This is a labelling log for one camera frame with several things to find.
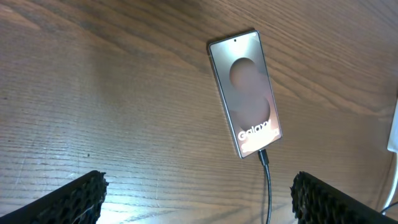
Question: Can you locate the black USB charging cable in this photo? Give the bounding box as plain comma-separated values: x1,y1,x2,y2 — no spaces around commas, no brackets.
257,148,273,224

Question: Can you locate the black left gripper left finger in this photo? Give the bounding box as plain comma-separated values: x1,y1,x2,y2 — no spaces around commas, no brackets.
1,170,109,224

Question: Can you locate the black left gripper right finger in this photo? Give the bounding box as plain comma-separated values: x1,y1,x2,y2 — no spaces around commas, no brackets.
290,172,397,224

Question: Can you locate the white power strip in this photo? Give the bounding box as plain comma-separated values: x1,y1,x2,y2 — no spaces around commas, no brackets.
387,103,398,153

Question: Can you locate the white power strip cord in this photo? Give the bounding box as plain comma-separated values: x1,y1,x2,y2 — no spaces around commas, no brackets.
381,152,398,214

